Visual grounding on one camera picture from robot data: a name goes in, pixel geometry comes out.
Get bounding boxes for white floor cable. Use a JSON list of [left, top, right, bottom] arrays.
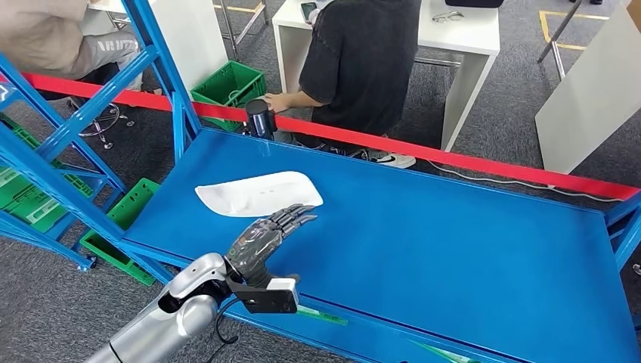
[[426, 160, 624, 204]]

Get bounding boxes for white panel desk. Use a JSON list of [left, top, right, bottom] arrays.
[[534, 0, 641, 175], [90, 0, 229, 92]]

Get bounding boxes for black item on desk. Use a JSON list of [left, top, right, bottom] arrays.
[[444, 0, 504, 8]]

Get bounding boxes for person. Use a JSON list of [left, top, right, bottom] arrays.
[[260, 0, 423, 170], [0, 0, 144, 92]]

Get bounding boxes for metal table legs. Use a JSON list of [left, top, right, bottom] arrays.
[[218, 0, 271, 61]]

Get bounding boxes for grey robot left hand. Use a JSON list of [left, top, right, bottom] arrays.
[[224, 203, 318, 289]]

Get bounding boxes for red barrier belt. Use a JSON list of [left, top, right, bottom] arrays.
[[0, 72, 641, 201]]

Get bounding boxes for brown cardboard box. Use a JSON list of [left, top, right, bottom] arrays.
[[621, 0, 641, 33]]

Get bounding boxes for blue metal shelf rack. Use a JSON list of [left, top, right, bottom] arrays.
[[0, 112, 129, 271], [0, 0, 641, 363]]

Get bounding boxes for white curved plastic part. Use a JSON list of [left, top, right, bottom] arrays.
[[194, 171, 324, 219]]

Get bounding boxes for black barrier post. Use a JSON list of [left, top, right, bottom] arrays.
[[244, 99, 277, 141]]

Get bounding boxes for chrome chair base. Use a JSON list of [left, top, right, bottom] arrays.
[[77, 102, 135, 150]]

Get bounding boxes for green plastic crate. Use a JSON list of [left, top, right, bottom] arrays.
[[0, 113, 94, 199], [410, 340, 482, 363], [0, 170, 71, 234], [295, 306, 349, 327], [79, 178, 161, 287], [190, 60, 268, 134]]

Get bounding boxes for metal table leg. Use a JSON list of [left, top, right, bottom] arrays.
[[537, 0, 584, 81]]

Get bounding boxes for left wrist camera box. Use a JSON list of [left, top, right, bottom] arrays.
[[226, 272, 300, 315]]

